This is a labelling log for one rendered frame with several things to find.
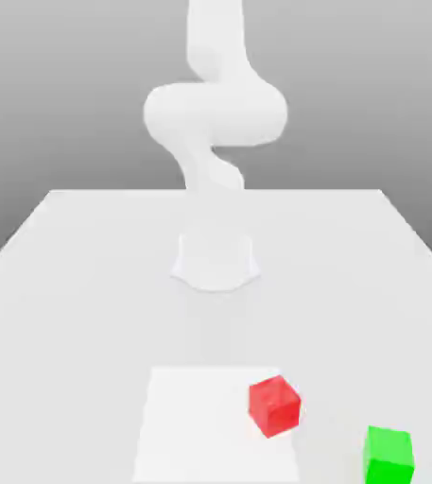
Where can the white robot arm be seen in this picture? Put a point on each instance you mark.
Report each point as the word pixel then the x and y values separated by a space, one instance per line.
pixel 215 113

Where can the small red cube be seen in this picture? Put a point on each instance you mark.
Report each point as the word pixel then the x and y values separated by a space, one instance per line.
pixel 274 406

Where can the small green cube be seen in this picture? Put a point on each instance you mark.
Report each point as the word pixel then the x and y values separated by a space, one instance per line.
pixel 388 455

